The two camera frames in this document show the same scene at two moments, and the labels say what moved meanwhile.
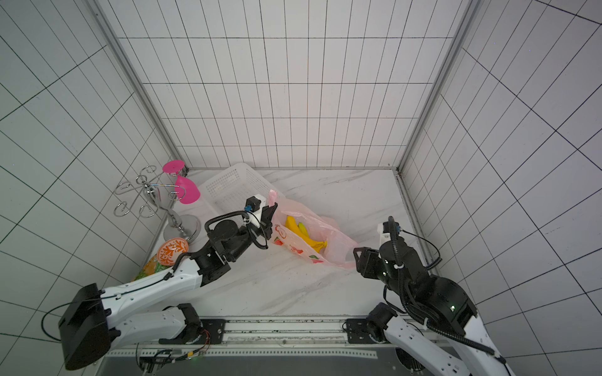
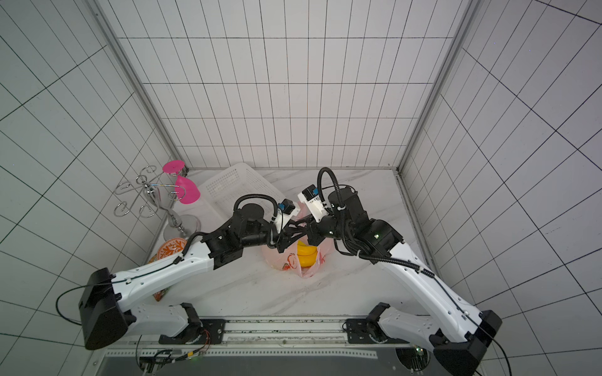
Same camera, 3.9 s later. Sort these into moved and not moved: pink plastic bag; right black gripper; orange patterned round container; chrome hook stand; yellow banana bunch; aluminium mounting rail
Moved: pink plastic bag; yellow banana bunch; right black gripper
Not moved: aluminium mounting rail; orange patterned round container; chrome hook stand
